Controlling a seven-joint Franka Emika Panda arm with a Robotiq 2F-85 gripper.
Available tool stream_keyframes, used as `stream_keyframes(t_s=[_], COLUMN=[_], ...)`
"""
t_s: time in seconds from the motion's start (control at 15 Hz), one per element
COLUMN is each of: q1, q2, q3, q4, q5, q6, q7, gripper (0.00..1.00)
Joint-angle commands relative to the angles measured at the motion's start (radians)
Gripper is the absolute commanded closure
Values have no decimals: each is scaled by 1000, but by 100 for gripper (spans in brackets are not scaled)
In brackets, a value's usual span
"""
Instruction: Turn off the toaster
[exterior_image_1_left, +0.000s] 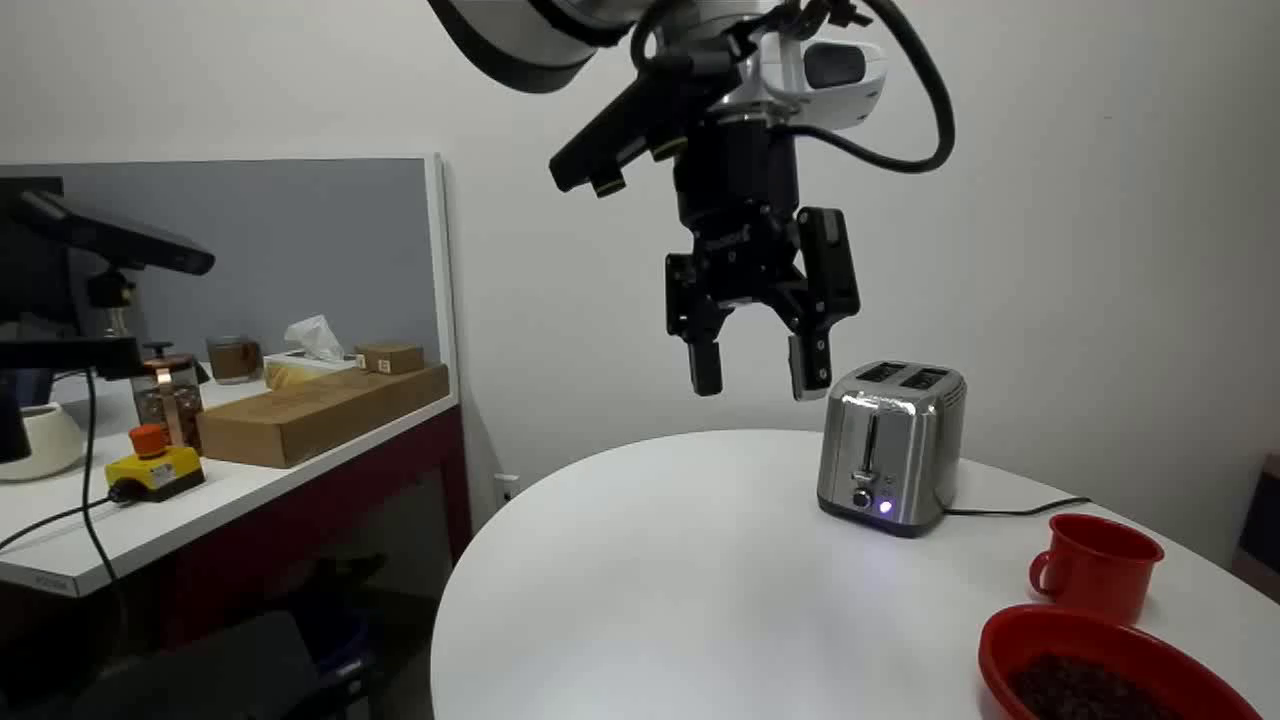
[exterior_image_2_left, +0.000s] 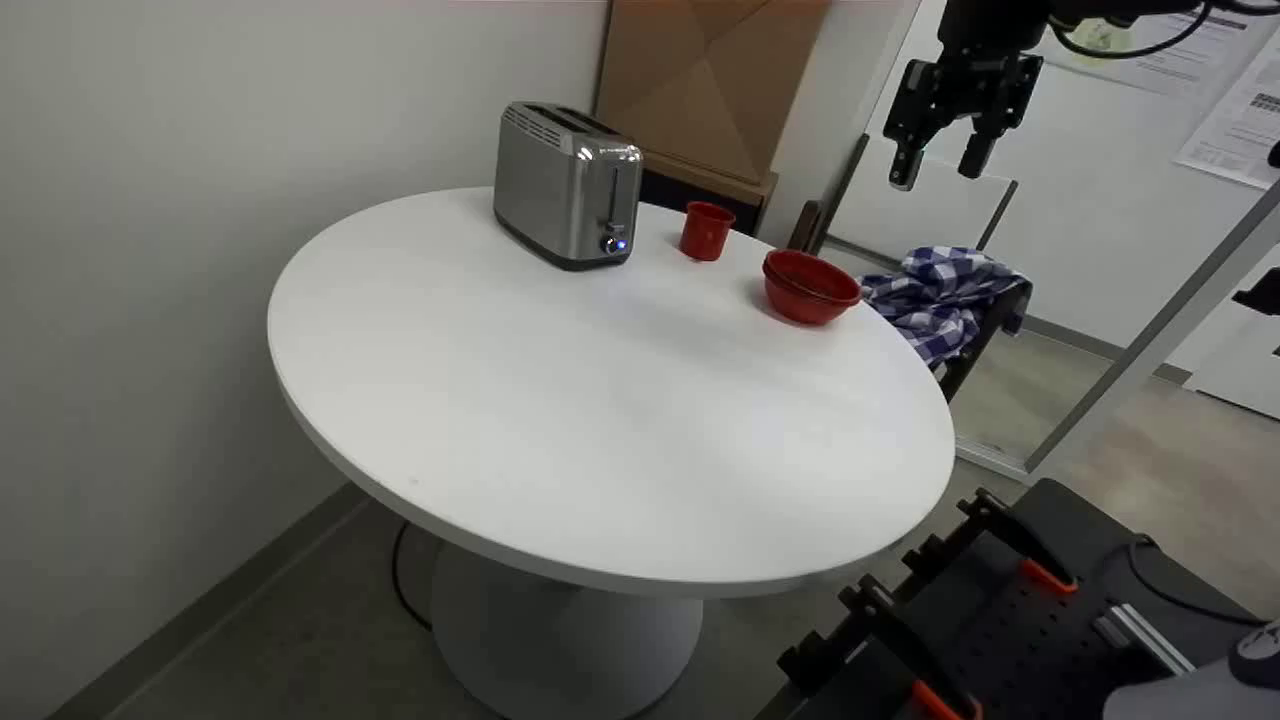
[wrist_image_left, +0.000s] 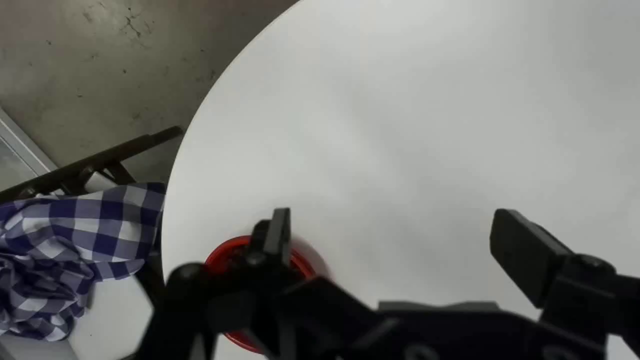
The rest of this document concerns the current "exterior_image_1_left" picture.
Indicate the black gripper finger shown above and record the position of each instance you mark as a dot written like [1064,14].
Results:
[808,362]
[707,365]

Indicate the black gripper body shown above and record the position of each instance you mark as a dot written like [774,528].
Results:
[755,243]

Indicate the silver two-slot toaster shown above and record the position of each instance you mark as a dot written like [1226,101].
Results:
[894,444]

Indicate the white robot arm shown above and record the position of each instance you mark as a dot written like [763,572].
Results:
[791,76]

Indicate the red plastic cup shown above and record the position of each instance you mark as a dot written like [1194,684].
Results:
[1095,564]

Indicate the grey partition board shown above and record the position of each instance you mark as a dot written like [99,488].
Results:
[355,243]

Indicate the red bowl with beans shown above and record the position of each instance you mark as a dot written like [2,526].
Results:
[1064,665]

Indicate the tissue box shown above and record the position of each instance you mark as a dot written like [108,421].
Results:
[311,354]

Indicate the wooden box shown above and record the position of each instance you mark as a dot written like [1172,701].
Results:
[301,421]

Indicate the yellow emergency stop button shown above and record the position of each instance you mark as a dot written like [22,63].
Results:
[154,470]

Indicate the white side desk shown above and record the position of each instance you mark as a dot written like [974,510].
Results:
[67,555]

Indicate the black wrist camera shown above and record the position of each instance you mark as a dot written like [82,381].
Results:
[648,113]

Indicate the black camera on stand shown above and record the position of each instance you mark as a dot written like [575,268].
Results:
[68,278]

